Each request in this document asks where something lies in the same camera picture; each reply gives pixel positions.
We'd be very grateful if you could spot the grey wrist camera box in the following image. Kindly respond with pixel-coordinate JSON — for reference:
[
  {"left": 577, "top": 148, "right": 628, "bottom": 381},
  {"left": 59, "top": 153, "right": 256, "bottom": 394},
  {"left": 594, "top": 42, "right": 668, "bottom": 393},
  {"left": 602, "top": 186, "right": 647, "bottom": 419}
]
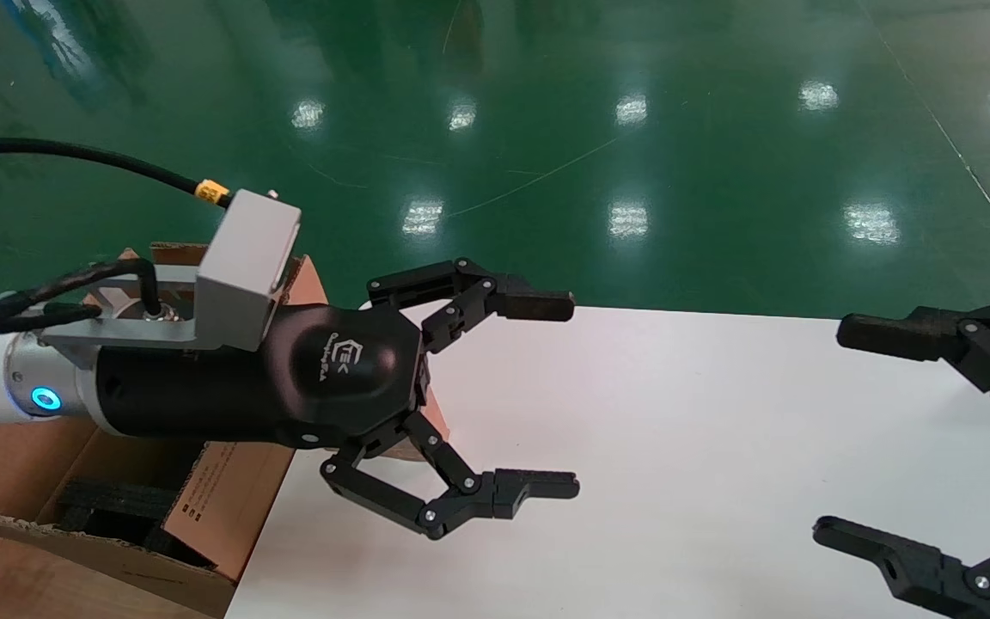
[{"left": 194, "top": 189, "right": 303, "bottom": 352}]

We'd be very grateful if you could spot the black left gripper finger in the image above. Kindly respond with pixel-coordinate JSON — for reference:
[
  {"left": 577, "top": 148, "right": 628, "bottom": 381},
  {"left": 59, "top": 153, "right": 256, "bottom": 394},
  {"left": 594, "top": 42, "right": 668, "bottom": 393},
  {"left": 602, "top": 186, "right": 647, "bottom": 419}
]
[
  {"left": 366, "top": 257, "right": 576, "bottom": 354},
  {"left": 319, "top": 411, "right": 581, "bottom": 542}
]

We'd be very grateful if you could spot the silver camera mount bracket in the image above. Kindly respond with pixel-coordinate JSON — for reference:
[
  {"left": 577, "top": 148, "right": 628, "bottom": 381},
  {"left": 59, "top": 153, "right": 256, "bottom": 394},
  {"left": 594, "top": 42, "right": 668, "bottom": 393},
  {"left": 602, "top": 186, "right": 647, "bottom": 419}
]
[{"left": 38, "top": 264, "right": 204, "bottom": 371}]

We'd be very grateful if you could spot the short looped black cable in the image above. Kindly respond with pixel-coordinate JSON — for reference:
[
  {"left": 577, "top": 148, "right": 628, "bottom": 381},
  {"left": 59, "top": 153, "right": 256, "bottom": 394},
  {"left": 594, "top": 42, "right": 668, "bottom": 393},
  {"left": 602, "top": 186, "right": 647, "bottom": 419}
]
[{"left": 0, "top": 257, "right": 163, "bottom": 335}]

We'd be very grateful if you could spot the black foam insert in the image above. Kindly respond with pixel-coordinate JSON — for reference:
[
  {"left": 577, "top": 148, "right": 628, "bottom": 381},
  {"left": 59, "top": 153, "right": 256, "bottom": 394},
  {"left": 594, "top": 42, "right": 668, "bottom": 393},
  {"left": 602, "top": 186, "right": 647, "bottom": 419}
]
[{"left": 38, "top": 437, "right": 214, "bottom": 570}]

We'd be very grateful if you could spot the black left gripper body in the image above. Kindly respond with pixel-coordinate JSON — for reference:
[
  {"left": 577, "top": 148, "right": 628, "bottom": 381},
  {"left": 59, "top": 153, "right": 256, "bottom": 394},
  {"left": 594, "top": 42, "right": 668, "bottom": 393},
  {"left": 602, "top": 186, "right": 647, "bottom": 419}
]
[{"left": 87, "top": 303, "right": 429, "bottom": 452}]

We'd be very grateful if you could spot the small brown cardboard box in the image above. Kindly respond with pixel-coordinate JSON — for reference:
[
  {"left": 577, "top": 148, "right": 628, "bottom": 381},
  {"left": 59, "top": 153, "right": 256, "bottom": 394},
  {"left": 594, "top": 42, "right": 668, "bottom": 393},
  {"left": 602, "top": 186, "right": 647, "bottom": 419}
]
[{"left": 370, "top": 385, "right": 454, "bottom": 463}]

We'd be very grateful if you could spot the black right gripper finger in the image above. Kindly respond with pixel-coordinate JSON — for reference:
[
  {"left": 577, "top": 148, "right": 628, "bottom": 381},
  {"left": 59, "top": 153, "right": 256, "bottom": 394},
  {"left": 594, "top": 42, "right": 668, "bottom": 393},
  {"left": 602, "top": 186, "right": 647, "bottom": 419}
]
[
  {"left": 812, "top": 514, "right": 990, "bottom": 619},
  {"left": 836, "top": 300, "right": 990, "bottom": 432}
]

